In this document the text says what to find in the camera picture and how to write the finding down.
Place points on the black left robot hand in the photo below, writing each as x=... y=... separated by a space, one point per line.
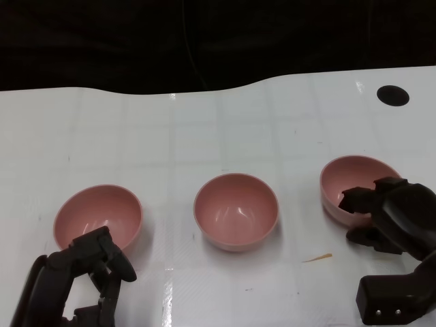
x=54 y=272

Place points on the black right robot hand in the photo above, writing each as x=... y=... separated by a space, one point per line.
x=402 y=211

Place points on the pink plastic bowl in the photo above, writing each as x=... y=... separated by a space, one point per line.
x=340 y=177
x=97 y=211
x=236 y=211

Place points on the small orange wooden splinter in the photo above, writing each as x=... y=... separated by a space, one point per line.
x=319 y=257

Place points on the black round table grommet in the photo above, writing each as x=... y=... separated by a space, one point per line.
x=392 y=95

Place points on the black backdrop curtain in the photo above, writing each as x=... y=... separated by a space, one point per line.
x=102 y=41

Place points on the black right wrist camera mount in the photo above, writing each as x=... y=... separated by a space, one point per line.
x=391 y=293

